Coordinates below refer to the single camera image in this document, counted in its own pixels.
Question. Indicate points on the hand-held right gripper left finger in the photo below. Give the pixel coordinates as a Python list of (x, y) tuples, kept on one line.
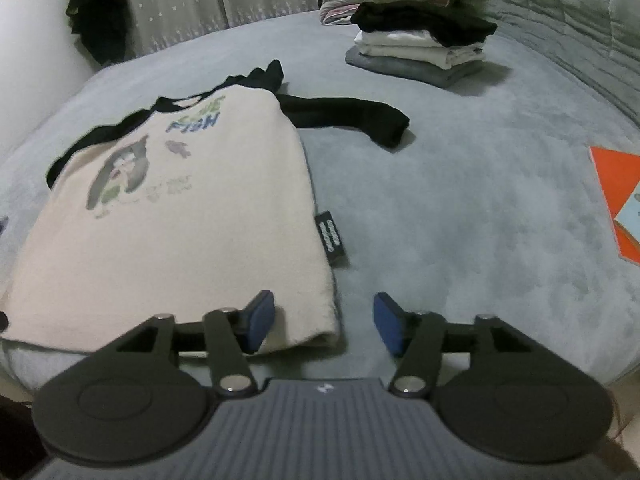
[(261, 320)]

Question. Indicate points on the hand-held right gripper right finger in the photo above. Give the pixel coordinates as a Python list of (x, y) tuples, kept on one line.
[(389, 322)]

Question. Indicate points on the cream shirt with black sleeves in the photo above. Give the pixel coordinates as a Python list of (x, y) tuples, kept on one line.
[(175, 240)]

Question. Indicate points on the dark hanging clothes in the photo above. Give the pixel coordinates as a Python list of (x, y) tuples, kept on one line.
[(100, 15)]

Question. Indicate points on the grey bed sheet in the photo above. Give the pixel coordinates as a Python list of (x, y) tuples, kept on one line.
[(450, 185)]

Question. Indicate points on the orange book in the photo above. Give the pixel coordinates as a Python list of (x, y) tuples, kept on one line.
[(612, 180)]

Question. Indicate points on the folded white garment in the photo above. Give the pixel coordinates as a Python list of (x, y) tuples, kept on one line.
[(415, 47)]

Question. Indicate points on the grey star-patterned curtain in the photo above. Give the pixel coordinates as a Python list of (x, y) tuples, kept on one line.
[(200, 0)]

